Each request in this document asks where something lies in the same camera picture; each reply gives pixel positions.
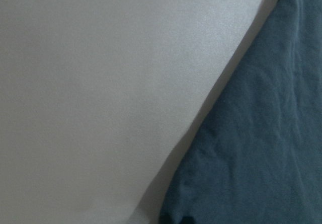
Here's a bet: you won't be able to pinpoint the black t-shirt with logo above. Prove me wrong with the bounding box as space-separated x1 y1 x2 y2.
159 0 321 223

